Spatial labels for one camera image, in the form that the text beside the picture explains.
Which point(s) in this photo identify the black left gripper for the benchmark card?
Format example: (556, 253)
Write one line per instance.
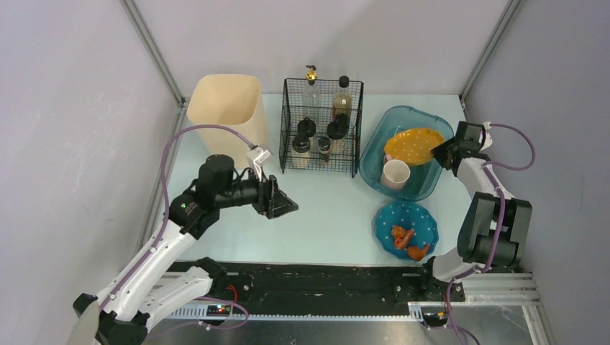
(267, 196)

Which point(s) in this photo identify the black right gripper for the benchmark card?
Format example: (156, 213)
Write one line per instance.
(454, 152)

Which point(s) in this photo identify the yellow dotted plate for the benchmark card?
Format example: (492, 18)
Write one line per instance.
(413, 146)

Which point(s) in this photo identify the pink white mug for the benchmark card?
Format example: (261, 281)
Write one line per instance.
(395, 173)

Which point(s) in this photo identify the spice jar black lid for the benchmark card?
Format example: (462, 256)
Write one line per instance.
(306, 128)
(300, 152)
(337, 131)

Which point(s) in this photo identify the small pepper shaker jar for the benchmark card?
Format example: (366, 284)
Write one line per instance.
(325, 148)

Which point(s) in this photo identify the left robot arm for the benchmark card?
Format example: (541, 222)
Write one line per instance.
(129, 307)

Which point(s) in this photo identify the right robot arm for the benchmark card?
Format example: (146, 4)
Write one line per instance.
(496, 224)

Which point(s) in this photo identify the teal plastic basin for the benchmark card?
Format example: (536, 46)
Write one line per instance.
(423, 178)

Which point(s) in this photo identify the blue dotted plate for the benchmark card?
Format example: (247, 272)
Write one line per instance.
(408, 215)

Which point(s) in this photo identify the food scraps on blue plate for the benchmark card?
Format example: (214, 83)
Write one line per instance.
(402, 241)

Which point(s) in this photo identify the brown sauce bottle black cap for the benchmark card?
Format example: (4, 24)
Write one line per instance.
(342, 101)

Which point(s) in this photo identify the beige plastic bin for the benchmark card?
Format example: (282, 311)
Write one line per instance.
(234, 101)

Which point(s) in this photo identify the clear bottle gold pump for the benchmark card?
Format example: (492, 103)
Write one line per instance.
(311, 93)

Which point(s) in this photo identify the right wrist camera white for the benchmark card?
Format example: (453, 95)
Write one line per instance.
(486, 139)

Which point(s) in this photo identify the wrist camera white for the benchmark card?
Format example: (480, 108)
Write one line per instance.
(257, 158)
(486, 139)

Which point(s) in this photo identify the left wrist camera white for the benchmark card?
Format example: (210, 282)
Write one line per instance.
(257, 158)

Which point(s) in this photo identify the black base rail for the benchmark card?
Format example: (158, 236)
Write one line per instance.
(323, 290)

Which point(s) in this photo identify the black wire basket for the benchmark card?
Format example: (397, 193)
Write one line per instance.
(293, 111)

